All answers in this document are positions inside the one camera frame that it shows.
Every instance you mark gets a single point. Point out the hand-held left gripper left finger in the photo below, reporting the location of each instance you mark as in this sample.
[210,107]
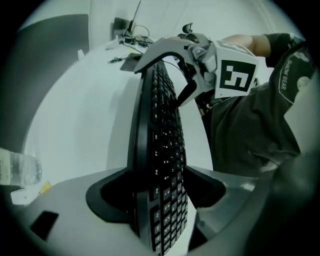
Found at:
[80,225]

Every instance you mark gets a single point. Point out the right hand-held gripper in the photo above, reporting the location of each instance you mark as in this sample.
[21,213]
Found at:
[235,75]

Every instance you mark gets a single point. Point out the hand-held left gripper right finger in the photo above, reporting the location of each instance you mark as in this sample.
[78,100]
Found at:
[237,197]

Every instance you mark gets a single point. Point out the black keyboard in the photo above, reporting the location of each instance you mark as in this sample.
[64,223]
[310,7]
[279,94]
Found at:
[162,140]

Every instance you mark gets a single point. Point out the person's right forearm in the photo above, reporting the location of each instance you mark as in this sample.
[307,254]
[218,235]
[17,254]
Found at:
[245,45]

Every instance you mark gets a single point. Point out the black computer mouse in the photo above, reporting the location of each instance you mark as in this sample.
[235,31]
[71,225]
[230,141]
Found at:
[137,57]

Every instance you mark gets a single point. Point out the black office chair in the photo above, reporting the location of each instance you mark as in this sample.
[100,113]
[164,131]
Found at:
[187,28]

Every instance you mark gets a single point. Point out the black mouse pad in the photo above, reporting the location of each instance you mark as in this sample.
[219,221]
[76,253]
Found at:
[130,63]

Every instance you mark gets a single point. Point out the yellow paper strip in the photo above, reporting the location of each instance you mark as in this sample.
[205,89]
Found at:
[45,187]

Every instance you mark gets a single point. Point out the person in dark t-shirt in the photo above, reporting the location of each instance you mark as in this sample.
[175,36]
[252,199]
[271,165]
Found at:
[250,125]

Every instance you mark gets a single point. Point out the clear water bottle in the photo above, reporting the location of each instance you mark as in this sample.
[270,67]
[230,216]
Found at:
[22,166]

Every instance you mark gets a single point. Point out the dark grey partition panel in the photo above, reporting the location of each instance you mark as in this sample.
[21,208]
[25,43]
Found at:
[50,62]

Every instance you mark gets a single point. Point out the white partition bracket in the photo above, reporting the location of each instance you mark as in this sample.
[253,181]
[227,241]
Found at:
[19,197]
[80,55]

